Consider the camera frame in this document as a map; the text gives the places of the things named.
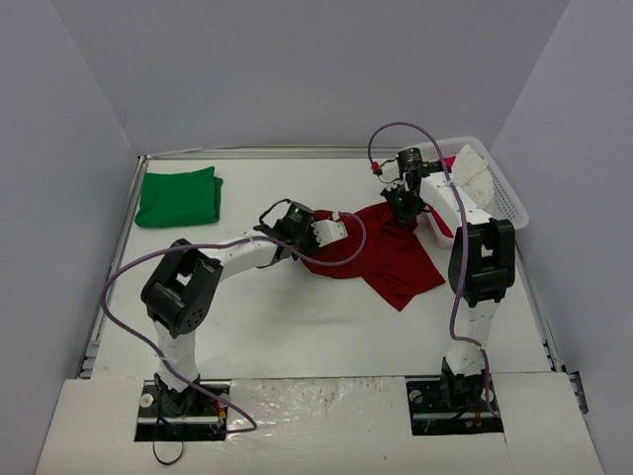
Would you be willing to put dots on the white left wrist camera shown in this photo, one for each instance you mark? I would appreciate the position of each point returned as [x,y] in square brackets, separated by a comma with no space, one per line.
[327,232]

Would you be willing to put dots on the dark red t shirt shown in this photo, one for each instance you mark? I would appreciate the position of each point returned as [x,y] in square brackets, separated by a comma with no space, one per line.
[387,256]

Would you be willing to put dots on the white foam front board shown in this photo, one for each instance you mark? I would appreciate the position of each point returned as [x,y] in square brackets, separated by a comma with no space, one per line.
[324,426]

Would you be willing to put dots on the cream white t shirt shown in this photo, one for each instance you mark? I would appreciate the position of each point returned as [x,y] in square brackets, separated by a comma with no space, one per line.
[471,172]

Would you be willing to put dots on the white plastic laundry basket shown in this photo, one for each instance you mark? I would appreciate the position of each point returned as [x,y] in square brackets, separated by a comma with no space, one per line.
[507,206]

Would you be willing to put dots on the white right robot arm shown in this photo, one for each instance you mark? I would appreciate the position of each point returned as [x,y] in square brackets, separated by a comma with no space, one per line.
[481,266]

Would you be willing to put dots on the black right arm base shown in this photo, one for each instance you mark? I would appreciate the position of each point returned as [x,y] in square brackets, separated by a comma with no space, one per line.
[435,410]

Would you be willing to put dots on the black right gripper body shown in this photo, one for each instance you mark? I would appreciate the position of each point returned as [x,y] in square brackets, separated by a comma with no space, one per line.
[405,212]

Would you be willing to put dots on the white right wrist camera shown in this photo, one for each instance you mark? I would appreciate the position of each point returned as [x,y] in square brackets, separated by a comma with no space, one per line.
[388,172]

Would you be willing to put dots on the pink t shirt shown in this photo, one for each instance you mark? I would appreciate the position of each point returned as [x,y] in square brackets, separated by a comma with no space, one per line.
[437,193]

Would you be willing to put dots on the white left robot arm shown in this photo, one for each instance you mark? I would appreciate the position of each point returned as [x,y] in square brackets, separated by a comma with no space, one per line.
[180,290]

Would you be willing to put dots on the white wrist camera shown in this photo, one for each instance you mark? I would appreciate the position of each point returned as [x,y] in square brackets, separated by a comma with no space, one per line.
[327,232]
[388,172]

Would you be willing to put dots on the folded green t shirt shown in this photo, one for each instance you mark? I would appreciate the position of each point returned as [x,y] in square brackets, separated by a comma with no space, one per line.
[178,200]

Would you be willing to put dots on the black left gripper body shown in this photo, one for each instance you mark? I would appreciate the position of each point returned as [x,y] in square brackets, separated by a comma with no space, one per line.
[307,239]

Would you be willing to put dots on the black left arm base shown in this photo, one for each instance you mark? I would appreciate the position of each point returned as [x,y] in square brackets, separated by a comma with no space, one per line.
[164,415]

